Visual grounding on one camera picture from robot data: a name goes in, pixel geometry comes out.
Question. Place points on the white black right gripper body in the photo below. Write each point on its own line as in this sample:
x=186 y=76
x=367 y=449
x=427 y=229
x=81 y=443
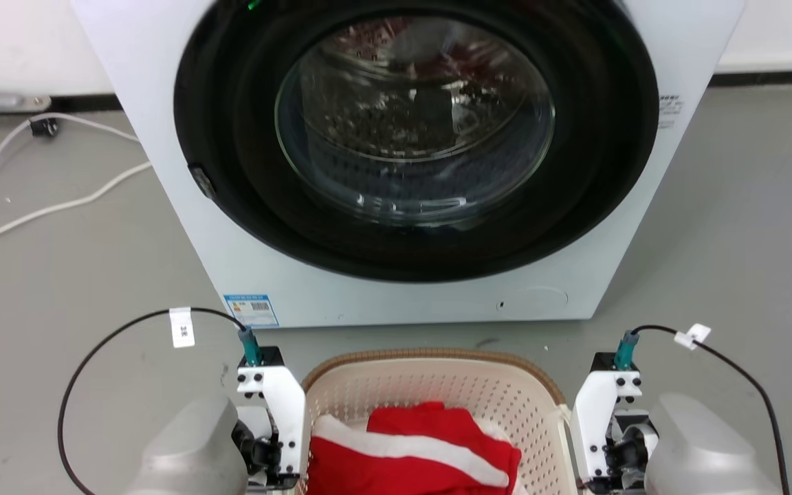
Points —
x=592 y=419

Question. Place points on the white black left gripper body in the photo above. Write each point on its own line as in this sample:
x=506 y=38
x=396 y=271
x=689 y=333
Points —
x=284 y=405

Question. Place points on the cream perforated plastic laundry basket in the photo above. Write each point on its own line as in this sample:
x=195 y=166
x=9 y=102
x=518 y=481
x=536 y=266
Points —
x=437 y=381

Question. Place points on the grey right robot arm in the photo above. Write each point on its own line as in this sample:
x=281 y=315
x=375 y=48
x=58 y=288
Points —
x=705 y=454

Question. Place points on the blue white energy label sticker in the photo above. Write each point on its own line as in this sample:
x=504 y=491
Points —
x=251 y=311

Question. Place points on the white front-load washing machine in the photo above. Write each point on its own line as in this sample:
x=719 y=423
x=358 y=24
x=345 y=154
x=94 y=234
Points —
x=396 y=302

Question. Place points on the red garment with white stripe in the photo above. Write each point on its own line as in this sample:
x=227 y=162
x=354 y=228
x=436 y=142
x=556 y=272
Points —
x=430 y=471

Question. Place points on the black round glass washer door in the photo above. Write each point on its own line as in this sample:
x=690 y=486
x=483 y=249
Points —
x=245 y=137

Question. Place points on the small printed text sticker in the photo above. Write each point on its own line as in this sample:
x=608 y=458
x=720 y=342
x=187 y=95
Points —
x=669 y=110

